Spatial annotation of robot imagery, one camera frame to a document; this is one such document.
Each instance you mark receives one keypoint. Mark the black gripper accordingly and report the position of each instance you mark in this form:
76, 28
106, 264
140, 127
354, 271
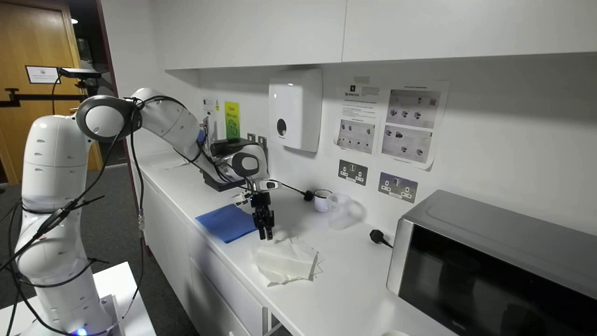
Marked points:
259, 200

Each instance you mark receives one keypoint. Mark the white napkin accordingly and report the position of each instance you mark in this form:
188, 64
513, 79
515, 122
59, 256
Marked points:
283, 262

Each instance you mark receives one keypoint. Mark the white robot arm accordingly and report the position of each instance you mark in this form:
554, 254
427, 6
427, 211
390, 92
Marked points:
54, 183

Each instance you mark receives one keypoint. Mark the blue placemat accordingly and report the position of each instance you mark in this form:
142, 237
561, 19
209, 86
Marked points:
227, 222

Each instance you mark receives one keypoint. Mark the clear glass cup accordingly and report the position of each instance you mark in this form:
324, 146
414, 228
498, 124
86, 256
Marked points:
343, 213

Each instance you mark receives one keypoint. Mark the white paper towel dispenser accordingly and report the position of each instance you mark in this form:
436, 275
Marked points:
295, 107

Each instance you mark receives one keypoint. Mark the black power plug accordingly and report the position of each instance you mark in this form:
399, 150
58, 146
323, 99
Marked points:
378, 237

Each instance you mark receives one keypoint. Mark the yellow green sign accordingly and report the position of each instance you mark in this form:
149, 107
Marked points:
231, 120

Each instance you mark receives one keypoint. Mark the instruction poster sheet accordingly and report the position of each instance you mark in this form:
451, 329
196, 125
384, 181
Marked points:
393, 122

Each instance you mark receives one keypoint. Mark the stainless steel microwave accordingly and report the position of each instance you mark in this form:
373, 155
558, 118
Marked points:
485, 271

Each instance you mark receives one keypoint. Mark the wooden door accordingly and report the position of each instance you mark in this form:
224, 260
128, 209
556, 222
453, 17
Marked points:
35, 38

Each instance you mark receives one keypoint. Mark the wall socket plate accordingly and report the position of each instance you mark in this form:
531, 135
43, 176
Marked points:
352, 172
397, 187

